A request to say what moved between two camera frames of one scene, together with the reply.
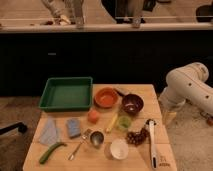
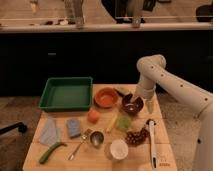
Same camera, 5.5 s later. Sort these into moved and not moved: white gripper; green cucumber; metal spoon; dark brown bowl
Moved: white gripper
Not moved: metal spoon; green cucumber; dark brown bowl
